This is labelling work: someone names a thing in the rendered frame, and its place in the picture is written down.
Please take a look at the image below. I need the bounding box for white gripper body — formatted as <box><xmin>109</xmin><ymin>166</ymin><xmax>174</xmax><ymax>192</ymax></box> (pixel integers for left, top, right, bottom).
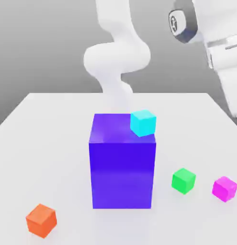
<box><xmin>203</xmin><ymin>33</ymin><xmax>237</xmax><ymax>71</ymax></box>

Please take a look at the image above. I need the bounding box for small cyan cube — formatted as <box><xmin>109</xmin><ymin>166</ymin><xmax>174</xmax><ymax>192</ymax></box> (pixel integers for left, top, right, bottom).
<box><xmin>130</xmin><ymin>109</ymin><xmax>157</xmax><ymax>138</ymax></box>

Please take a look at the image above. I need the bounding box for small magenta cube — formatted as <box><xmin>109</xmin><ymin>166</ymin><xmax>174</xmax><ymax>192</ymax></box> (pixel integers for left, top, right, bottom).
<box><xmin>211</xmin><ymin>176</ymin><xmax>237</xmax><ymax>203</ymax></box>

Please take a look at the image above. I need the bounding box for small green cube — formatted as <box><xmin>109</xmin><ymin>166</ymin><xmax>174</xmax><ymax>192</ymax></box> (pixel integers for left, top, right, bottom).
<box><xmin>171</xmin><ymin>167</ymin><xmax>197</xmax><ymax>195</ymax></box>

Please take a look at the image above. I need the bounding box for small orange cube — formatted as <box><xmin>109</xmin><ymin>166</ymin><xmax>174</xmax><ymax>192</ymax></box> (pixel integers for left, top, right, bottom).
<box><xmin>25</xmin><ymin>203</ymin><xmax>57</xmax><ymax>239</ymax></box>

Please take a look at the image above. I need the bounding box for large purple box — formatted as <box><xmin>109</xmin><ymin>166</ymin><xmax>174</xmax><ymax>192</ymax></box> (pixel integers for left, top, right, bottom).
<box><xmin>88</xmin><ymin>113</ymin><xmax>157</xmax><ymax>210</ymax></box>

